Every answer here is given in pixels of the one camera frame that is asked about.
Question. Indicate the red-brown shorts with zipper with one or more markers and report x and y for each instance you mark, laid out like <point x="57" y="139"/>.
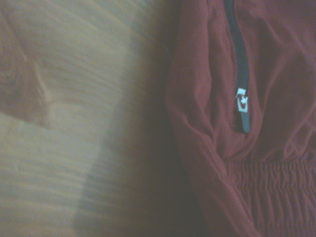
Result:
<point x="247" y="172"/>

